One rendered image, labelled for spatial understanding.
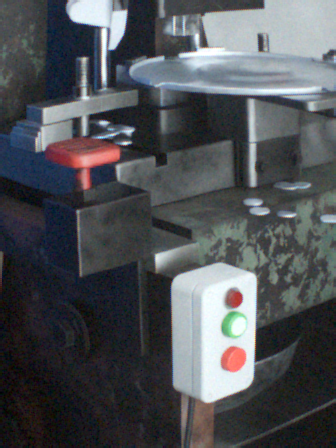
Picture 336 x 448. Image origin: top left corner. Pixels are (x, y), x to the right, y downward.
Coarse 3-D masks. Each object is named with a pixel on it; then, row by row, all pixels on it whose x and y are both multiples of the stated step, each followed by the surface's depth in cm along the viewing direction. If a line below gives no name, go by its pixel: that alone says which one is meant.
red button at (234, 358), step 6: (228, 348) 127; (234, 348) 126; (240, 348) 126; (228, 354) 126; (234, 354) 126; (240, 354) 127; (222, 360) 126; (228, 360) 126; (234, 360) 126; (240, 360) 127; (228, 366) 126; (234, 366) 126; (240, 366) 127
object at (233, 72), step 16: (144, 64) 157; (160, 64) 157; (176, 64) 157; (192, 64) 157; (208, 64) 153; (224, 64) 154; (240, 64) 154; (256, 64) 154; (272, 64) 154; (288, 64) 158; (320, 64) 160; (144, 80) 144; (160, 80) 146; (176, 80) 146; (192, 80) 146; (208, 80) 145; (224, 80) 145; (240, 80) 145; (256, 80) 145; (272, 80) 146; (288, 80) 146; (304, 80) 147; (320, 80) 147
